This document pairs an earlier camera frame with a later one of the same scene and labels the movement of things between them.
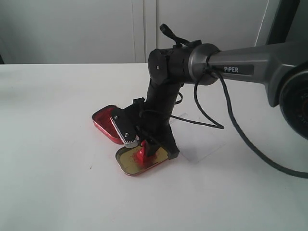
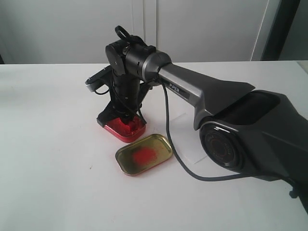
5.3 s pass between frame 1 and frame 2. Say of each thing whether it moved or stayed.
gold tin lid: stayed
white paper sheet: stayed
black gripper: moved
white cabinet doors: stayed
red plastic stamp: moved
